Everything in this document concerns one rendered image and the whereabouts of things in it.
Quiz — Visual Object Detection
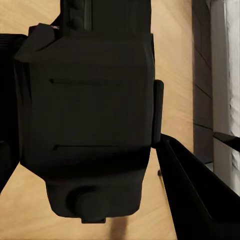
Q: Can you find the digital camera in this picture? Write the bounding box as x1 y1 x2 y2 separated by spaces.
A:
0 0 164 224

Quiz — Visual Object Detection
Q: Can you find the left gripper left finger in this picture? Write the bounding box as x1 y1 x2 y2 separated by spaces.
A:
0 134 20 193

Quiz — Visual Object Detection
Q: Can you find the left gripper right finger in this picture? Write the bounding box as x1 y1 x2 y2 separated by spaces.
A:
156 133 240 240

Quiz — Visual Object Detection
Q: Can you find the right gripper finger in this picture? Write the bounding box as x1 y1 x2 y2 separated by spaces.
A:
213 131 240 152

